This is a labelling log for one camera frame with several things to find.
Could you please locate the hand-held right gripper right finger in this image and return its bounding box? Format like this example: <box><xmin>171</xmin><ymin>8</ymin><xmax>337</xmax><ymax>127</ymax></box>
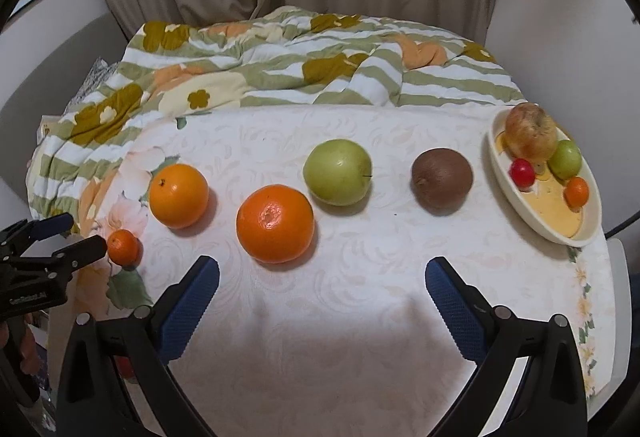
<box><xmin>425</xmin><ymin>256</ymin><xmax>587</xmax><ymax>437</ymax></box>

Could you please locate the grey padded headboard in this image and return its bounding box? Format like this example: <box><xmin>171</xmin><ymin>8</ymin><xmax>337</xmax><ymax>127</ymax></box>
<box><xmin>0</xmin><ymin>12</ymin><xmax>126</xmax><ymax>218</ymax></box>

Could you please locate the deep-coloured orange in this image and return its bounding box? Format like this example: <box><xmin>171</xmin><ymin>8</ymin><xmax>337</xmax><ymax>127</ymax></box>
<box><xmin>236</xmin><ymin>184</ymin><xmax>316</xmax><ymax>265</ymax></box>

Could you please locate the cream oval bowl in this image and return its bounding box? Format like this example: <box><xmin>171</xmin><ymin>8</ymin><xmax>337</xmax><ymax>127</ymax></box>
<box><xmin>487</xmin><ymin>109</ymin><xmax>602</xmax><ymax>246</ymax></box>

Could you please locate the black cable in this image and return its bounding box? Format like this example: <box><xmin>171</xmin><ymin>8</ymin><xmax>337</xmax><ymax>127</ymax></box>
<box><xmin>602</xmin><ymin>211</ymin><xmax>640</xmax><ymax>239</ymax></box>

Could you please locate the striped floral blanket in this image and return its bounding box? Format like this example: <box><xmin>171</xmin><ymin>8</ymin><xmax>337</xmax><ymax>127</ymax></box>
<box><xmin>27</xmin><ymin>6</ymin><xmax>526</xmax><ymax>238</ymax></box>

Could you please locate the large russet apple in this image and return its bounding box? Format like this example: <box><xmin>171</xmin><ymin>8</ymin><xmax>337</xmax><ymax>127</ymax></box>
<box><xmin>504</xmin><ymin>102</ymin><xmax>557</xmax><ymax>162</ymax></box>

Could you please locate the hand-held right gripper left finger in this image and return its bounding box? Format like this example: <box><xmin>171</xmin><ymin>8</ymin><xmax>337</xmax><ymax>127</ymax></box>
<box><xmin>56</xmin><ymin>255</ymin><xmax>221</xmax><ymax>437</ymax></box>

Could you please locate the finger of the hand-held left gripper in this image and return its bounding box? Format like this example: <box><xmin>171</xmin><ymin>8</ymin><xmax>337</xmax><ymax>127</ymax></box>
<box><xmin>47</xmin><ymin>235</ymin><xmax>108</xmax><ymax>275</ymax></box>
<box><xmin>0</xmin><ymin>213</ymin><xmax>75</xmax><ymax>249</ymax></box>

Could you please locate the grey patterned pillow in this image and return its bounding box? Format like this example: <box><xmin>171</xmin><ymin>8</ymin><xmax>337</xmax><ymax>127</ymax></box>
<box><xmin>65</xmin><ymin>57</ymin><xmax>118</xmax><ymax>110</ymax></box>

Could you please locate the brown kiwi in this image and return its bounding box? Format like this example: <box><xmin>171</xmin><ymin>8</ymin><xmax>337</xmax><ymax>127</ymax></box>
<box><xmin>411</xmin><ymin>149</ymin><xmax>474</xmax><ymax>216</ymax></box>

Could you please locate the small green fruit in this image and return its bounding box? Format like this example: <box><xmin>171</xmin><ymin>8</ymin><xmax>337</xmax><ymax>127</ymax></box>
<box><xmin>547</xmin><ymin>140</ymin><xmax>583</xmax><ymax>181</ymax></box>

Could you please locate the floral white tablecloth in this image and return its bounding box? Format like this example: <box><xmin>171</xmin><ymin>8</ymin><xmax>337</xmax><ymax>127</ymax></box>
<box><xmin>75</xmin><ymin>104</ymin><xmax>613</xmax><ymax>437</ymax></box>

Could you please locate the green apple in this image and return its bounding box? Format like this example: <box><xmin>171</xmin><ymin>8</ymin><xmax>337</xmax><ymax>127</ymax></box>
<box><xmin>303</xmin><ymin>139</ymin><xmax>374</xmax><ymax>206</ymax></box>

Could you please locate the light orange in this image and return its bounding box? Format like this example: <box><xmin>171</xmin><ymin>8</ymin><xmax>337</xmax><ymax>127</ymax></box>
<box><xmin>149</xmin><ymin>163</ymin><xmax>210</xmax><ymax>230</ymax></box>

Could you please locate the person's left hand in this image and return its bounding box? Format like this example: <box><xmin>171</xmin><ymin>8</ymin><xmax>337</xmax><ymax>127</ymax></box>
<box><xmin>0</xmin><ymin>322</ymin><xmax>38</xmax><ymax>378</ymax></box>

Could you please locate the small mandarin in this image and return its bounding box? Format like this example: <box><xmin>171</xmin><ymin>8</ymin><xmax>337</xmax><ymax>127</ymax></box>
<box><xmin>564</xmin><ymin>176</ymin><xmax>591</xmax><ymax>210</ymax></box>
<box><xmin>107</xmin><ymin>230</ymin><xmax>142</xmax><ymax>268</ymax></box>

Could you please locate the red cherry tomato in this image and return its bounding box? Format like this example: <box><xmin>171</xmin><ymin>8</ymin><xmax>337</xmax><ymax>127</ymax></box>
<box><xmin>509</xmin><ymin>159</ymin><xmax>537</xmax><ymax>190</ymax></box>

